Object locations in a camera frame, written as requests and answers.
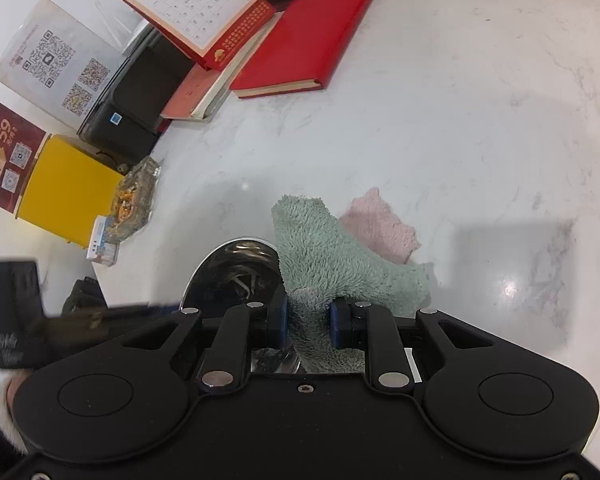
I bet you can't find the black pouch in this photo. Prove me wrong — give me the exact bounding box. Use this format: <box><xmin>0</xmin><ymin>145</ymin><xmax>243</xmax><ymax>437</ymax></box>
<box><xmin>62</xmin><ymin>277</ymin><xmax>107</xmax><ymax>317</ymax></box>

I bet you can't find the yellow box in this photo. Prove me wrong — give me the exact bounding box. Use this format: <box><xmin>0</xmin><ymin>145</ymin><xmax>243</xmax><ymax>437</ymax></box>
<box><xmin>16</xmin><ymin>134</ymin><xmax>126</xmax><ymax>251</ymax></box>

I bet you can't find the small white blue carton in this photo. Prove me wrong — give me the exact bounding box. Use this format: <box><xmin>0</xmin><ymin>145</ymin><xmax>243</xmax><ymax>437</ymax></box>
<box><xmin>85</xmin><ymin>215</ymin><xmax>119</xmax><ymax>266</ymax></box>

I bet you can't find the red desk calendar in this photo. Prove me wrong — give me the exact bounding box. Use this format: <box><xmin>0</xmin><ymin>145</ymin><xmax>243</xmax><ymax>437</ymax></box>
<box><xmin>117</xmin><ymin>0</ymin><xmax>279</xmax><ymax>74</ymax></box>

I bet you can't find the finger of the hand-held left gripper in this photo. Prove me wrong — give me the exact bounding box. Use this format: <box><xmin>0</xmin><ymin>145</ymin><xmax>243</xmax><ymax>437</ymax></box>
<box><xmin>110</xmin><ymin>302</ymin><xmax>181</xmax><ymax>331</ymax></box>

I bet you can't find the green and pink fluffy cloth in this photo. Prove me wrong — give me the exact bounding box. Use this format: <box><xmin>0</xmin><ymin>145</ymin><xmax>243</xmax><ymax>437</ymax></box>
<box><xmin>271</xmin><ymin>187</ymin><xmax>436</xmax><ymax>376</ymax></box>

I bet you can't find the red hardcover notebook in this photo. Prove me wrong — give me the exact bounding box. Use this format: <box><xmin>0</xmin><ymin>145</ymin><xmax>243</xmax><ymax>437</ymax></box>
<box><xmin>228</xmin><ymin>0</ymin><xmax>380</xmax><ymax>100</ymax></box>

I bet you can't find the white code sign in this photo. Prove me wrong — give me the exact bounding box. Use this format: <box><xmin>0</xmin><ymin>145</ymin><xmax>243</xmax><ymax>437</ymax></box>
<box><xmin>0</xmin><ymin>0</ymin><xmax>126</xmax><ymax>131</ymax></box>

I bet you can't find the red poster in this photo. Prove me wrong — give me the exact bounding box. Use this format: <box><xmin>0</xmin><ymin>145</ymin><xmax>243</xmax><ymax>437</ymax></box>
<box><xmin>0</xmin><ymin>89</ymin><xmax>49</xmax><ymax>216</ymax></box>

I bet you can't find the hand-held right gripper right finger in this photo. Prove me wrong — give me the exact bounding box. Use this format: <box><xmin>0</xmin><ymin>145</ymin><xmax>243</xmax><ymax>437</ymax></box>
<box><xmin>330</xmin><ymin>297</ymin><xmax>496</xmax><ymax>393</ymax></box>

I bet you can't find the black printer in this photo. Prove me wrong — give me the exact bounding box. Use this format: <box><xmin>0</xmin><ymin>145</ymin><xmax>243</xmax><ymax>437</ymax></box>
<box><xmin>77</xmin><ymin>25</ymin><xmax>202</xmax><ymax>159</ymax></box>

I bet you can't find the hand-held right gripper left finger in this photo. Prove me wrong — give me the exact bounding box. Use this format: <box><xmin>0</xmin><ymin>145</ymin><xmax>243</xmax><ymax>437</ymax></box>
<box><xmin>122</xmin><ymin>292</ymin><xmax>288</xmax><ymax>393</ymax></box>

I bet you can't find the stainless steel bowl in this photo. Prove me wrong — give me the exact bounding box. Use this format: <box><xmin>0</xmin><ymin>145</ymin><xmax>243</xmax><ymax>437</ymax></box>
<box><xmin>177</xmin><ymin>237</ymin><xmax>301</xmax><ymax>374</ymax></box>

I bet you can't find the salmon pink notebook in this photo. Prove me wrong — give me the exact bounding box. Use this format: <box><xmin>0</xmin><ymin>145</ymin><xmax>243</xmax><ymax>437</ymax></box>
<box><xmin>160</xmin><ymin>10</ymin><xmax>287</xmax><ymax>124</ymax></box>

